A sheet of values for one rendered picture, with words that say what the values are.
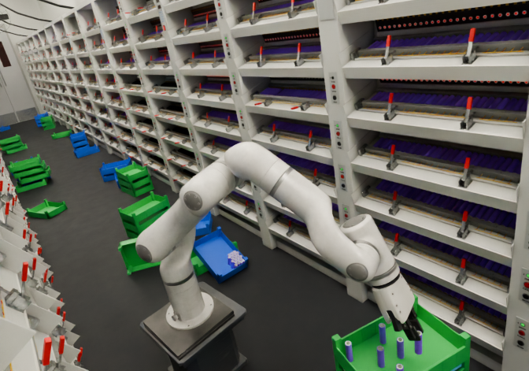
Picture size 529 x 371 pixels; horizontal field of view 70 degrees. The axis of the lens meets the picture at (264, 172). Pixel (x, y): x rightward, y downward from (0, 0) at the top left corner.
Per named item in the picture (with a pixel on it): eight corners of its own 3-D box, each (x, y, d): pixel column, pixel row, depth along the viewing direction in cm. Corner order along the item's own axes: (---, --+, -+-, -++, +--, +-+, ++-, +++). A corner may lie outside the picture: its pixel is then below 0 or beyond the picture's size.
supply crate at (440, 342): (381, 416, 91) (379, 393, 88) (334, 357, 108) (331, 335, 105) (470, 358, 101) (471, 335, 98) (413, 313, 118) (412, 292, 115)
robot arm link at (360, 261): (269, 185, 84) (383, 272, 79) (295, 162, 97) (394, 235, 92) (252, 212, 89) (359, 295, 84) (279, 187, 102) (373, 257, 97)
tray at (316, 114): (331, 124, 155) (324, 104, 150) (247, 112, 202) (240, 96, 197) (360, 98, 163) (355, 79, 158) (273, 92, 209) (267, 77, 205)
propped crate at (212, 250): (247, 266, 222) (248, 258, 217) (219, 283, 212) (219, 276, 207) (219, 234, 239) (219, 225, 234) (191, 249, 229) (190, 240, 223)
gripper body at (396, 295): (376, 264, 98) (396, 300, 100) (361, 288, 91) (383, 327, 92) (403, 260, 93) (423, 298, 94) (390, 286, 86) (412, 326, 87)
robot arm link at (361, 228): (391, 274, 86) (397, 254, 93) (364, 225, 84) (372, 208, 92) (358, 282, 90) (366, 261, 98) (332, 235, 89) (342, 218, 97)
